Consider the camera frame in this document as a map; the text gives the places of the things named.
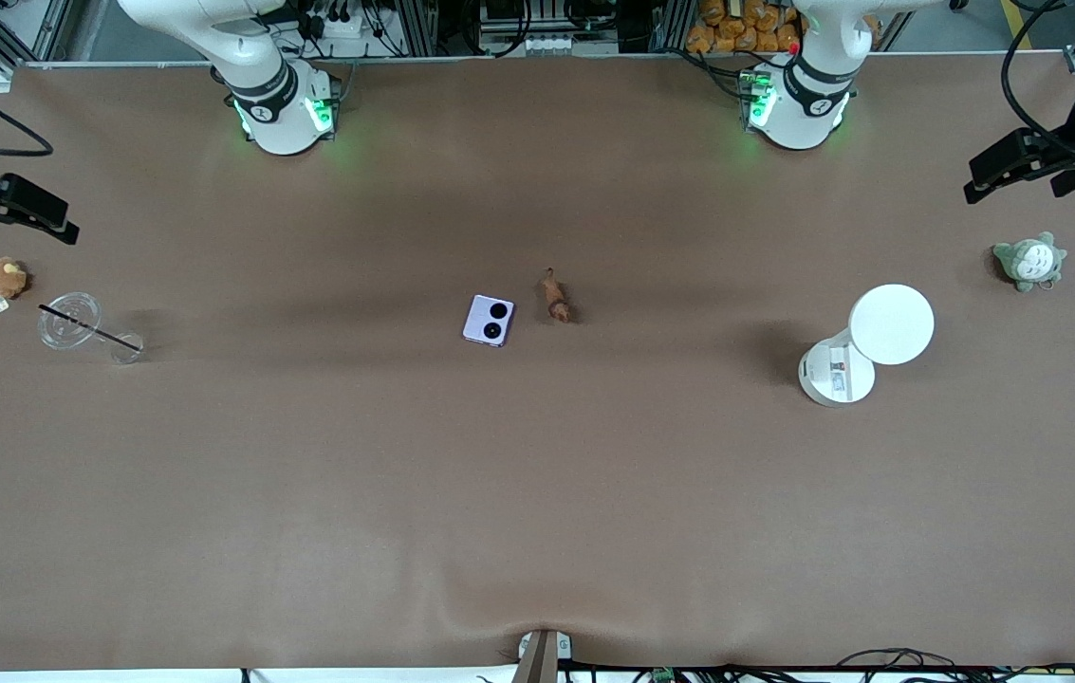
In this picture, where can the brown lion statue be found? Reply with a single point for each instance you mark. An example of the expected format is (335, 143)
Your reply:
(556, 302)

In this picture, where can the black drinking straw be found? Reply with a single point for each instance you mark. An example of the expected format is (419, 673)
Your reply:
(91, 328)

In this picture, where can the purple flip phone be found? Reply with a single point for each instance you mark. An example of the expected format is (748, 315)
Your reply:
(478, 327)

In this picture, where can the brown plush toy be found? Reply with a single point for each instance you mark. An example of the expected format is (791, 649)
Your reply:
(4, 277)

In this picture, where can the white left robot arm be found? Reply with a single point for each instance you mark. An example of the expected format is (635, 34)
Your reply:
(807, 104)

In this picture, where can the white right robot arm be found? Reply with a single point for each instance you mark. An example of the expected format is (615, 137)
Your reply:
(262, 57)

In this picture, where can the white round container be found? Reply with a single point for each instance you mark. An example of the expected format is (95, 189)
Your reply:
(826, 379)

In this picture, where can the grey green totoro plush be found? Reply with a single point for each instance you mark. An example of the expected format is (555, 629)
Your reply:
(1028, 263)

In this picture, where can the orange plush toys heap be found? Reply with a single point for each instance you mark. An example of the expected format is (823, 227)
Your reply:
(736, 28)

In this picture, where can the camera mount post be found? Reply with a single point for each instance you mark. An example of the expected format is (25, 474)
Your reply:
(542, 656)

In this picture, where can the clear plastic cup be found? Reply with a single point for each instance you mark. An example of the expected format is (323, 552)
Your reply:
(67, 323)

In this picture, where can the black equipment rack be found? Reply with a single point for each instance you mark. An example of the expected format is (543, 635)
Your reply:
(546, 19)

